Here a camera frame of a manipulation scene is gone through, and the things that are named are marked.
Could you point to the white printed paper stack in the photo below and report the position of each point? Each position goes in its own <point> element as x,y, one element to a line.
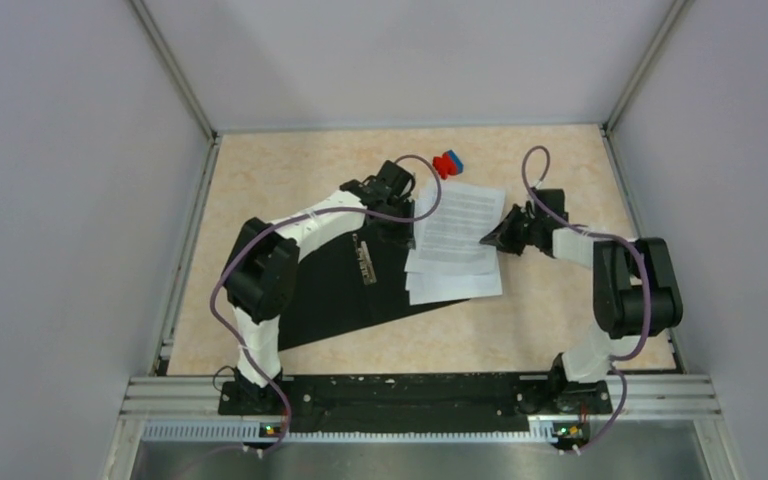
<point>448,262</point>

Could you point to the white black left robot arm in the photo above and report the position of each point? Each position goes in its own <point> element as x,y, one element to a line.
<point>261,272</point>

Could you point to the teal and black file folder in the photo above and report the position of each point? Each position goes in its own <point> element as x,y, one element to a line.
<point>330,298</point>

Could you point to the silver folder binder clip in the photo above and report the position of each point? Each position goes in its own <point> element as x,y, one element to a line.
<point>364,259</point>

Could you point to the aluminium front frame rail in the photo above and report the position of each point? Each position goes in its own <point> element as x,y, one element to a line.
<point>662,426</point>

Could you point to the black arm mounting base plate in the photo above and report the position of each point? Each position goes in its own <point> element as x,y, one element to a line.
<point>448,403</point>

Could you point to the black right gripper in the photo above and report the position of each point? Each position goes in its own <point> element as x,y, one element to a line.
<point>502,238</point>

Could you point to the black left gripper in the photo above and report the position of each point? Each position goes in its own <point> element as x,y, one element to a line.
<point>404,235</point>

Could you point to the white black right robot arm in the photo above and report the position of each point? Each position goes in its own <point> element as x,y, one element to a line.
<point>635,294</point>

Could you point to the red and blue toy block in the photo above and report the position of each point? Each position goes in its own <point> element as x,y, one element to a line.
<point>448,164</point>

